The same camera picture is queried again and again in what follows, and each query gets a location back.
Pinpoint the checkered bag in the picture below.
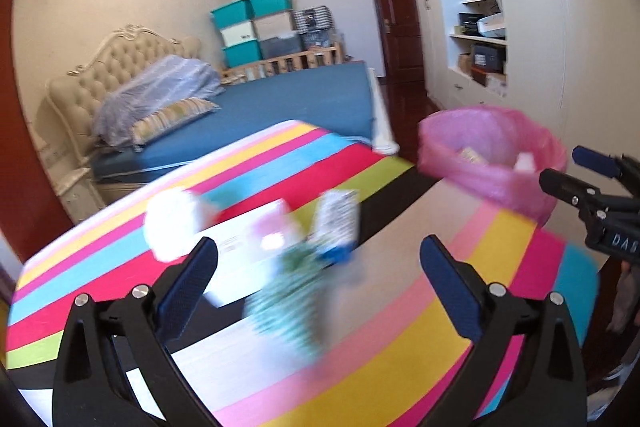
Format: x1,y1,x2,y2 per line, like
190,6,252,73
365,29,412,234
292,6,333,32

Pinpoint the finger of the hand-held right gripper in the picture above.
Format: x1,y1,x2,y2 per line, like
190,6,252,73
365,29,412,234
539,168,608,212
571,145,640,195

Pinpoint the folded purple blanket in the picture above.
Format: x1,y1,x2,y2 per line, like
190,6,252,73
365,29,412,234
92,54,226,148

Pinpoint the red-brown wooden panel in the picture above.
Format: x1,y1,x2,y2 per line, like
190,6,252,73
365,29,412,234
0,0,76,263

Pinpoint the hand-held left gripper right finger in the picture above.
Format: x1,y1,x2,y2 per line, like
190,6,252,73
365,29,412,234
420,234,587,427

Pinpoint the white crumpled paper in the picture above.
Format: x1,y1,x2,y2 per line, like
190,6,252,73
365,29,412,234
144,188,201,264

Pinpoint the wooden crib rail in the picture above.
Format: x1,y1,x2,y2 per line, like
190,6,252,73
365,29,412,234
220,42,346,82

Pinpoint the striped pillow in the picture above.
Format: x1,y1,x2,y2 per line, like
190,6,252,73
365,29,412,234
131,98,221,145

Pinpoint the pink trash bag bin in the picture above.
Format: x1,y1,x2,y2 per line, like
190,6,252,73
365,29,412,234
417,105,568,225

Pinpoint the dark wooden door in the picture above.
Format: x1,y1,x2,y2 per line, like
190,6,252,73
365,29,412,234
365,0,426,82

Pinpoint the white storage box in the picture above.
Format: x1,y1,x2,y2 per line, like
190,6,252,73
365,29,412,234
220,21,258,48

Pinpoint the beige tufted headboard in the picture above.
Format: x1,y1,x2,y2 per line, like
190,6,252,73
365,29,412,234
46,24,203,168

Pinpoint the white wardrobe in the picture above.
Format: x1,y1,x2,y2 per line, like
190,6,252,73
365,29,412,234
400,0,640,188

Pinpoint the blue mattress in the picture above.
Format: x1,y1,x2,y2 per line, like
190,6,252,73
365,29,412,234
90,63,376,182

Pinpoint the person's right hand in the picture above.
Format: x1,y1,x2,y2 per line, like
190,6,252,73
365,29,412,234
607,257,640,333

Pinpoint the teal storage box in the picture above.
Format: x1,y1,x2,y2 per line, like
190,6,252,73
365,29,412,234
211,0,253,29
248,0,294,18
222,39,263,68

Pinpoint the beige storage box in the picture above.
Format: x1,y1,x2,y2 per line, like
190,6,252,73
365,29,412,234
252,10,296,40

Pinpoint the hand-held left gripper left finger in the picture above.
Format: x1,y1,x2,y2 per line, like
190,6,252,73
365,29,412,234
51,236,223,427

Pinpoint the white flat paper box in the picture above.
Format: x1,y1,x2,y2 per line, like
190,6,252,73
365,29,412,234
192,199,306,308

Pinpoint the grey clear storage box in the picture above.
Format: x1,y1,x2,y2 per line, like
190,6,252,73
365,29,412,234
258,33,303,59

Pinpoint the green patterned plastic bag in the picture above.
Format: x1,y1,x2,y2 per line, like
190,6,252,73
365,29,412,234
245,247,336,358

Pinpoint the white and blue carton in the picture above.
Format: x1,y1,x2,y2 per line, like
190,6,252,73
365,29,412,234
310,189,361,268

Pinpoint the striped colourful tablecloth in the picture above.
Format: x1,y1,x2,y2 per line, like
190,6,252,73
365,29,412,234
5,119,601,427

